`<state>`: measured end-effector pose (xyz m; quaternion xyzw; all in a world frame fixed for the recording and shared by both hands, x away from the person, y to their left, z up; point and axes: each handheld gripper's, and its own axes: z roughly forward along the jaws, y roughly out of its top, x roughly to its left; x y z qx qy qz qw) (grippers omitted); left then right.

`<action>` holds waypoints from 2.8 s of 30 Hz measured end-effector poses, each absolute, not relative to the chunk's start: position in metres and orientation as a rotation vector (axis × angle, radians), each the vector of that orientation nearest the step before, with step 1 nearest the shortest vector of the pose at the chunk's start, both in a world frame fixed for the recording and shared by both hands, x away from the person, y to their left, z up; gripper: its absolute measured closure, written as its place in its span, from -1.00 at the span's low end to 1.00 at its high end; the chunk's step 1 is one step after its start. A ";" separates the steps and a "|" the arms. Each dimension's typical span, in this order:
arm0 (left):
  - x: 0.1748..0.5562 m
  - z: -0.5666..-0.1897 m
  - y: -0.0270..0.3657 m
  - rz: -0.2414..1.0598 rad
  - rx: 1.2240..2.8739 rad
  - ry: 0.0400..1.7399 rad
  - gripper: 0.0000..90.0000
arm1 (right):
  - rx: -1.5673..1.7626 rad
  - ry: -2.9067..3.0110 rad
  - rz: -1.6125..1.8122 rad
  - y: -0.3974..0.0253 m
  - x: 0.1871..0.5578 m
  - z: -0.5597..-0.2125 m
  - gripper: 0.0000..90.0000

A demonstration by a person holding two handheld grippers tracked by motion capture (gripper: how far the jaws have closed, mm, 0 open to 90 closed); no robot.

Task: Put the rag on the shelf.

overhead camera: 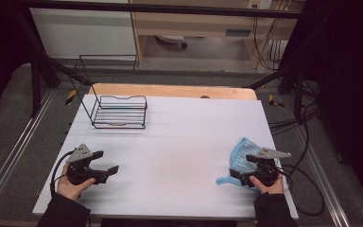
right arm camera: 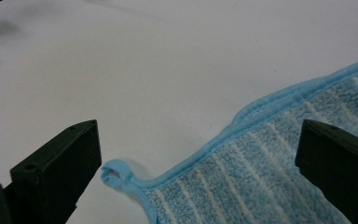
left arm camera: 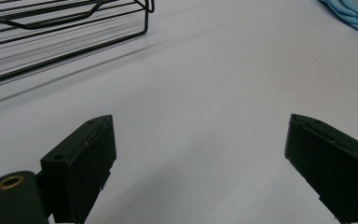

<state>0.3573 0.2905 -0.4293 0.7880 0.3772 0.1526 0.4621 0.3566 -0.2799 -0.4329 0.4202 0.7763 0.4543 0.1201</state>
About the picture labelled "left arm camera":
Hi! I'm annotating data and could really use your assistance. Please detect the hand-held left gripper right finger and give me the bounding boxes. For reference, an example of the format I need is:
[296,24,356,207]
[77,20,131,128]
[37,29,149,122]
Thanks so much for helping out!
[284,113,358,224]

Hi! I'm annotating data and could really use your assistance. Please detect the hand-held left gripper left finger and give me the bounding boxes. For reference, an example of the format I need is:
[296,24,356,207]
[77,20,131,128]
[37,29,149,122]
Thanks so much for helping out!
[35,114,117,224]

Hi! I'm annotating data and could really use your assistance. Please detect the black wire rack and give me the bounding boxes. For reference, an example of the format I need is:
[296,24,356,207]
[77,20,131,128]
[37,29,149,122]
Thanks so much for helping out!
[0,0,156,89]

